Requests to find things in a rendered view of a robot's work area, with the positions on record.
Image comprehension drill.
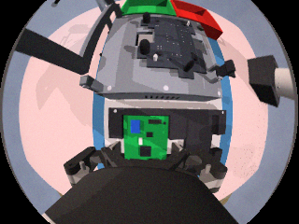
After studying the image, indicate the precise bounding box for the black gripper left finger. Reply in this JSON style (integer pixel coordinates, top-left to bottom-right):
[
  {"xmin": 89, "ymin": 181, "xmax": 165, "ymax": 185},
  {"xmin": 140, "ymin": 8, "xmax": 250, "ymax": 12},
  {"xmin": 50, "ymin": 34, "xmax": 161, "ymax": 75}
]
[{"xmin": 64, "ymin": 141, "xmax": 134, "ymax": 187}]

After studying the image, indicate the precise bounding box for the red open tray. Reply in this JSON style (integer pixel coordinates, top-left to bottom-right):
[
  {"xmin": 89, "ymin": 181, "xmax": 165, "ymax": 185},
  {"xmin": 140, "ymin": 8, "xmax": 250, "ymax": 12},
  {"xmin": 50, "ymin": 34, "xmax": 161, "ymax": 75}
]
[{"xmin": 170, "ymin": 0, "xmax": 223, "ymax": 40}]

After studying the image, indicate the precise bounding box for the green circuit board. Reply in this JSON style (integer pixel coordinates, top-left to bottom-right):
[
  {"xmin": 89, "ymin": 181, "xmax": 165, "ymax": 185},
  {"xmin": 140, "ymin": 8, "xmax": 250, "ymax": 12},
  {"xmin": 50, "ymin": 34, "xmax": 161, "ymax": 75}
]
[{"xmin": 123, "ymin": 115, "xmax": 168, "ymax": 160}]

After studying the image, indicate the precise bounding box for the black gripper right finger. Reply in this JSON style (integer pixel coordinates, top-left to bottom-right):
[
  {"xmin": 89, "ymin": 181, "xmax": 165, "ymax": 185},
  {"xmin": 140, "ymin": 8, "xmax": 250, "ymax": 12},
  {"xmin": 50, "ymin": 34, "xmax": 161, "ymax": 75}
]
[{"xmin": 154, "ymin": 142, "xmax": 228, "ymax": 193}]

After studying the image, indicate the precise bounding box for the green box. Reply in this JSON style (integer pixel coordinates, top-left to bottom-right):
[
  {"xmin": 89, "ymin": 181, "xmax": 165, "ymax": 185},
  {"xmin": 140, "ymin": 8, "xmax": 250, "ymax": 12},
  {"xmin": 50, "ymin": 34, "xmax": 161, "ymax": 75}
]
[{"xmin": 121, "ymin": 0, "xmax": 177, "ymax": 17}]

